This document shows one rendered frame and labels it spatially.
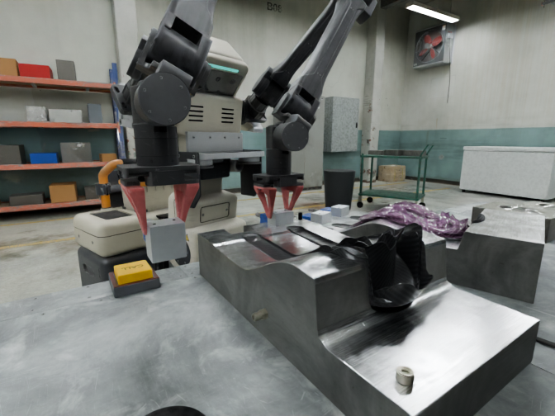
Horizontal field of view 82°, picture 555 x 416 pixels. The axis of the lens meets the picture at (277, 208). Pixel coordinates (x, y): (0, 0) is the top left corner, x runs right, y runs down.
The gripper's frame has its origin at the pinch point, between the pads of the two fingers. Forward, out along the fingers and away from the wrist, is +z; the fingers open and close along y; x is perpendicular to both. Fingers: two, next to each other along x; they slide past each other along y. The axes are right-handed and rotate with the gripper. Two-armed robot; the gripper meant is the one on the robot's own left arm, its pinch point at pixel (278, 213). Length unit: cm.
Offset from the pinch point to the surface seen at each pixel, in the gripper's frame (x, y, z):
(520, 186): 171, 640, 59
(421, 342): -42.8, -9.8, 5.9
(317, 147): 464, 411, -11
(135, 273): 1.0, -31.6, 7.8
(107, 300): 0.2, -36.6, 11.4
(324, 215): 2.8, 16.9, 3.3
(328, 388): -38.1, -19.2, 10.5
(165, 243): -14.9, -29.5, -1.8
